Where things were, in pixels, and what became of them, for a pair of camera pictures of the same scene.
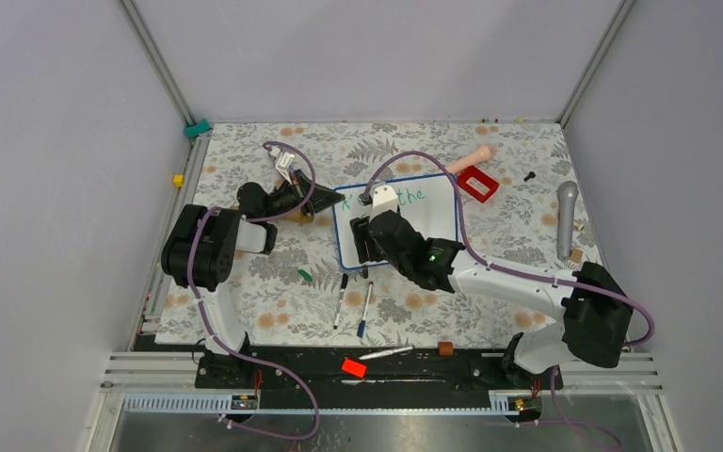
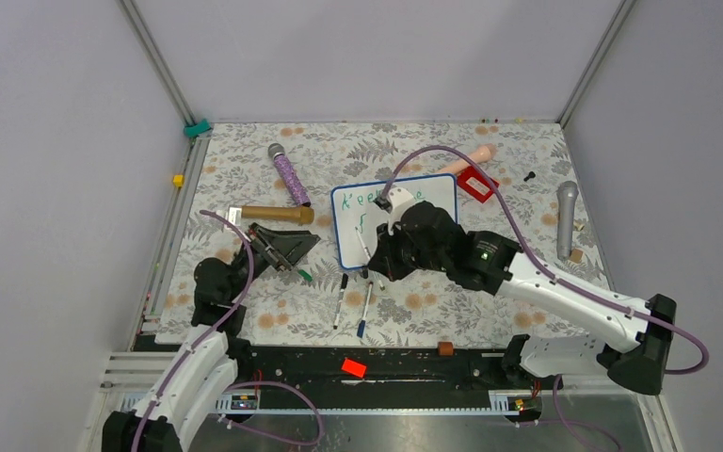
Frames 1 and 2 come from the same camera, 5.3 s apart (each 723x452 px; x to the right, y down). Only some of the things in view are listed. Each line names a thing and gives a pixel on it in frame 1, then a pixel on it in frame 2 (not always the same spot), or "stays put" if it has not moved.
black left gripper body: (300, 191) -> (262, 255)
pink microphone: (486, 152) stays put
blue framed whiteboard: (429, 203) stays put
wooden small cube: (576, 255) stays put
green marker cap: (305, 275) stays put
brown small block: (445, 348) stays put
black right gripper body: (361, 236) -> (402, 254)
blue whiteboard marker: (361, 323) stays put
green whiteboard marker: (386, 352) -> (369, 257)
